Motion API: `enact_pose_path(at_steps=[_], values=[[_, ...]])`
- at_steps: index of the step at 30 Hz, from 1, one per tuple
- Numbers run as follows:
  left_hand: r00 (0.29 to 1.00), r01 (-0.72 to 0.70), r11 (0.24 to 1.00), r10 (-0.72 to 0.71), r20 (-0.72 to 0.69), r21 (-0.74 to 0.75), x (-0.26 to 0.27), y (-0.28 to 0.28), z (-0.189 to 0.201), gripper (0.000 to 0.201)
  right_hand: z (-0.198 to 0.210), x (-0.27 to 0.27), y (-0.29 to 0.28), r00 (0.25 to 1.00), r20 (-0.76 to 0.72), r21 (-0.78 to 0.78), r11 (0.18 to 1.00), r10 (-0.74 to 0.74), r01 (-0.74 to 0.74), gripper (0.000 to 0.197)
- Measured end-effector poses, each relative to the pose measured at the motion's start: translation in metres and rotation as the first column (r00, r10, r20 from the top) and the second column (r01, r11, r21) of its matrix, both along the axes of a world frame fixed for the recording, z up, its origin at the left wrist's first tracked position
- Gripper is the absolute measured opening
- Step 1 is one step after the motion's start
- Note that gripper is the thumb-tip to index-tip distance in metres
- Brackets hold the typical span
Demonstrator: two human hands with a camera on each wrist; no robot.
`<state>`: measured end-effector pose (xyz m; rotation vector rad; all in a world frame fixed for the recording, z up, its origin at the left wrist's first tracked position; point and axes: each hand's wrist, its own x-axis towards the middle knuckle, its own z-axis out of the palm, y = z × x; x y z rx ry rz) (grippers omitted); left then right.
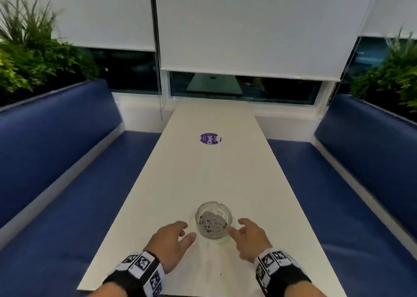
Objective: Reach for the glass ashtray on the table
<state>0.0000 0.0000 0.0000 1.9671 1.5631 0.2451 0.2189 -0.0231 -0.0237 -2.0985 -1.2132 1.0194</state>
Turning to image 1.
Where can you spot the person's left hand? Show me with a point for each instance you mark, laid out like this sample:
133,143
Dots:
169,244

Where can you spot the black marker-tagged wrist tracker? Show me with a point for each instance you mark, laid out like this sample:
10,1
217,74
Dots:
138,272
277,269

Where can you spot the blue padded bench seat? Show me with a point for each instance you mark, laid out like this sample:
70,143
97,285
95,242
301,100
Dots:
355,192
58,176

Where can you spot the white roller blind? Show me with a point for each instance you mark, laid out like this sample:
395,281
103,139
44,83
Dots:
107,13
260,26
391,10

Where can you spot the black marker-tagged right wrist tracker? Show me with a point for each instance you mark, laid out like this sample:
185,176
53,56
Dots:
277,269

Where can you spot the person's right forearm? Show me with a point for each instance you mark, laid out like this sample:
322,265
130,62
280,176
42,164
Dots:
301,290

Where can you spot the person's right hand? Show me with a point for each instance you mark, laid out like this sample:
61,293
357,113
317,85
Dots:
252,241

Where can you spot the black marker-tagged left wrist tracker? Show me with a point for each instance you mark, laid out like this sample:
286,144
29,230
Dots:
138,272

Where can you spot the person's left forearm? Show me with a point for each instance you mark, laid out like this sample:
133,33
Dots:
107,290

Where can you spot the glass ashtray with ash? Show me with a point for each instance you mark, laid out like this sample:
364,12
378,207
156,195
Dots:
213,220

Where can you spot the round purple sticker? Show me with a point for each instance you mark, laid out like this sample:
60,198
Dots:
209,138

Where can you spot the green artificial plant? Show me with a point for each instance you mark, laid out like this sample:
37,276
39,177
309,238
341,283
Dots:
391,78
36,55

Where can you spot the dark glass window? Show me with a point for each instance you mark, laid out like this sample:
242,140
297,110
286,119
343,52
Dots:
244,86

